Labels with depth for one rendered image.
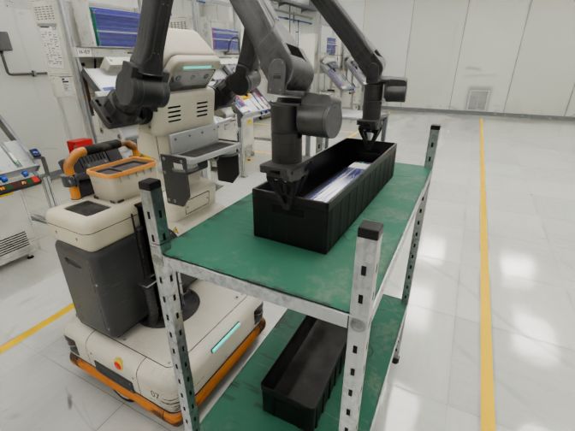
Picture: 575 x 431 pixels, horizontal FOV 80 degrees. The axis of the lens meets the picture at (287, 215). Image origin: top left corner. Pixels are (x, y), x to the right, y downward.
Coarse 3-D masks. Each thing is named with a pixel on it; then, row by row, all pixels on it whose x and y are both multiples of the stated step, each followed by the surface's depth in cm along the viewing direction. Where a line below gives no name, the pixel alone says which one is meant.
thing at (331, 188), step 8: (352, 168) 107; (360, 168) 107; (336, 176) 100; (344, 176) 100; (352, 176) 100; (328, 184) 94; (336, 184) 94; (344, 184) 94; (320, 192) 88; (328, 192) 88; (336, 192) 88; (320, 200) 83; (328, 200) 83
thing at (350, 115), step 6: (342, 114) 340; (348, 114) 340; (354, 114) 340; (360, 114) 340; (384, 114) 340; (354, 120) 323; (384, 126) 350; (384, 132) 352; (306, 138) 359; (384, 138) 355; (306, 144) 361; (306, 150) 364
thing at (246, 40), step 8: (248, 40) 110; (248, 48) 111; (240, 56) 113; (248, 56) 113; (256, 56) 114; (240, 64) 114; (248, 64) 114; (256, 64) 116; (240, 72) 114; (248, 72) 115; (232, 80) 117; (240, 80) 116; (248, 80) 115; (232, 88) 118; (240, 88) 117; (248, 88) 116
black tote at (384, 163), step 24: (336, 144) 109; (360, 144) 115; (384, 144) 112; (312, 168) 96; (336, 168) 114; (384, 168) 101; (264, 192) 71; (288, 192) 86; (312, 192) 98; (360, 192) 83; (264, 216) 73; (288, 216) 70; (312, 216) 67; (336, 216) 70; (288, 240) 72; (312, 240) 69; (336, 240) 73
